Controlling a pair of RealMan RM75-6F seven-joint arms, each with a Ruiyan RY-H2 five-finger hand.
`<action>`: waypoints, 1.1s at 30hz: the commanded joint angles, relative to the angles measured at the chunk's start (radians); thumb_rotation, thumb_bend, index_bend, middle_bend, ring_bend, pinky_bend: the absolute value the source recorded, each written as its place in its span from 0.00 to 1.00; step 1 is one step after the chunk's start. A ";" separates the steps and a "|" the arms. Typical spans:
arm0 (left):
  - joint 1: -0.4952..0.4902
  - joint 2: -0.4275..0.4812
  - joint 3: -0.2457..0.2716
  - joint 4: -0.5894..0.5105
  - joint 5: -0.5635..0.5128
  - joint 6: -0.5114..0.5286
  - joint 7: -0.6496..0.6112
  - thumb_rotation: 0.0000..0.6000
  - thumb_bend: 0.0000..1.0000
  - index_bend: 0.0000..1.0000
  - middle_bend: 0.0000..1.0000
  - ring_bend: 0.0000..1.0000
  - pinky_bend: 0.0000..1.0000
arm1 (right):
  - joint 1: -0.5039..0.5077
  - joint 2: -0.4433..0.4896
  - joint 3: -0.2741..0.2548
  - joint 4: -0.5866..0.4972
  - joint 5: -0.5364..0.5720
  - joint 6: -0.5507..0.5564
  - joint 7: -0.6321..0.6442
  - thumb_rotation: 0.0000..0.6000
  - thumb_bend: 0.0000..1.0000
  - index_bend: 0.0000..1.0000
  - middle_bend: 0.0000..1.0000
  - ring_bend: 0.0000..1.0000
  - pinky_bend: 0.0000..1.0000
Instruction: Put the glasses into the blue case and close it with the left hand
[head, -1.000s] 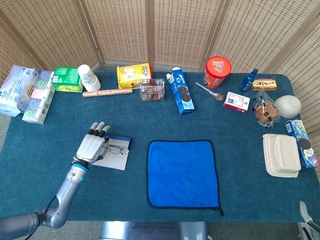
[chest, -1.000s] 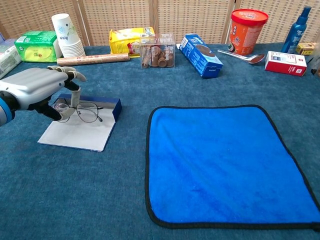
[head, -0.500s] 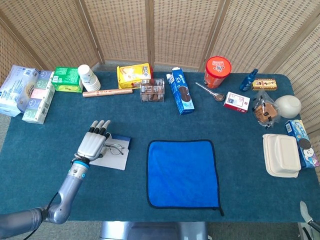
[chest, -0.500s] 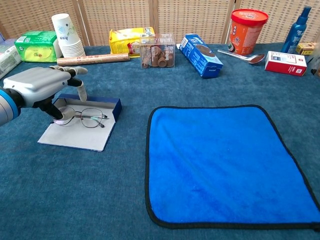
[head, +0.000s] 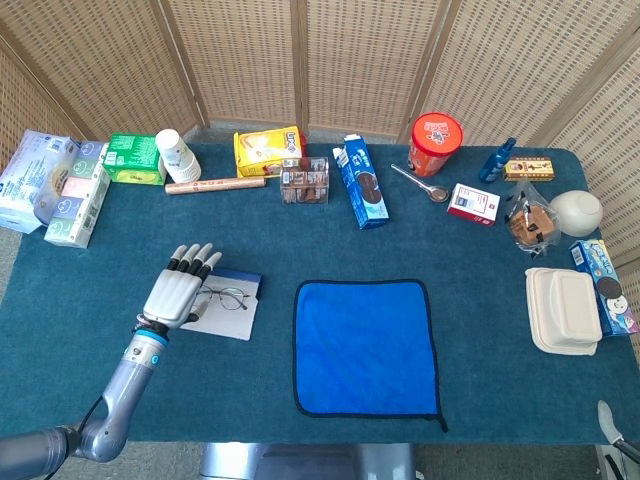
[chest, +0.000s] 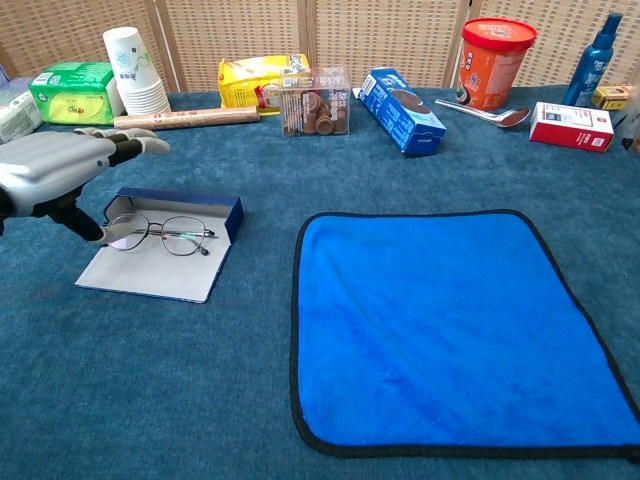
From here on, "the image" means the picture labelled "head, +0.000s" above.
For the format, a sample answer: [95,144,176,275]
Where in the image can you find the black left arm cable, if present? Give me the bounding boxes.
[74,394,109,436]

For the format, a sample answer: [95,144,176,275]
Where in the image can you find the yellow brown small box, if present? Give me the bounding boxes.
[503,156,557,182]

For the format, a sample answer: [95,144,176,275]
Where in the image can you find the orange instant noodle tub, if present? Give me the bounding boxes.
[407,111,465,178]

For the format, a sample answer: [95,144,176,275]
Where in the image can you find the wire-frame eyeglasses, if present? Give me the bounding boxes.
[197,286,253,312]

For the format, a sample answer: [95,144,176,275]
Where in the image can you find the pastel tissue multipack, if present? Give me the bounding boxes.
[43,140,112,250]

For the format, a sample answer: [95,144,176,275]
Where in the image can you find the blue cartoon cookie box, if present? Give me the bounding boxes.
[570,238,640,337]

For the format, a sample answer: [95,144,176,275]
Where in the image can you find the blue cloth black trim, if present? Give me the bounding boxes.
[291,278,449,434]

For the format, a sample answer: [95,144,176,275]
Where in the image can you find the white paper cup stack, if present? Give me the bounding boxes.
[154,129,203,185]

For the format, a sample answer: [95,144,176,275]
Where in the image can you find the red white small box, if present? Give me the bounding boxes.
[446,182,501,228]

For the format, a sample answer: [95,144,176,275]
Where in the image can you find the white upturned bowl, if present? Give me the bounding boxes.
[548,190,605,238]

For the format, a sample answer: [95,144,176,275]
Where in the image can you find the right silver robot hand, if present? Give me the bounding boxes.
[597,399,640,464]

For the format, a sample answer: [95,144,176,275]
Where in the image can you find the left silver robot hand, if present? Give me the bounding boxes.
[137,243,224,331]

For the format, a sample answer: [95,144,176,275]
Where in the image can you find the yellow bread package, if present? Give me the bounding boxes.
[233,125,308,179]

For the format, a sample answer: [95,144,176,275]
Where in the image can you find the teal table carpet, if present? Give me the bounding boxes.
[0,142,640,446]

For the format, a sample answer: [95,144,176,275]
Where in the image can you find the beige takeout container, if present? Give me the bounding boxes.
[524,267,604,357]

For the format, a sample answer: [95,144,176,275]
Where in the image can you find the blue glasses case grey lining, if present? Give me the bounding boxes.
[179,268,264,342]

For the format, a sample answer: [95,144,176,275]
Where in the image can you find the clear bag of biscuits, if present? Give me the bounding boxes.
[502,180,564,259]

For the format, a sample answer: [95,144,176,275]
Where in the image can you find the blue spray bottle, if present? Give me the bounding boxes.
[478,137,517,184]

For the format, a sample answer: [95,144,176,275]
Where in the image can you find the clear box brown cookies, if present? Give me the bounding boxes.
[279,156,331,206]

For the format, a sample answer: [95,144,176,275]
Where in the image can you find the wicker folding screen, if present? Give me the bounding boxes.
[0,0,640,366]

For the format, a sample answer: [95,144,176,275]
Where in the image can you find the long blue cookie box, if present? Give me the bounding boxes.
[333,133,391,231]

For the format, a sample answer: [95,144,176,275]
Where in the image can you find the metal spoon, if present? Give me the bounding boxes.
[390,163,451,204]

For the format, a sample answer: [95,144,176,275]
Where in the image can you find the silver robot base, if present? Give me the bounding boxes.
[198,442,419,480]

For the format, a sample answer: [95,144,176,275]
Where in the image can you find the pale blue tissue bag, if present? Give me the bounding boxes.
[0,129,81,235]

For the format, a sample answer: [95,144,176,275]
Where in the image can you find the green tissue pack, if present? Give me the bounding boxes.
[102,132,169,187]

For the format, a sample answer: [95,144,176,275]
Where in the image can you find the brown paper wrapped roll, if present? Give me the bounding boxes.
[165,175,267,197]

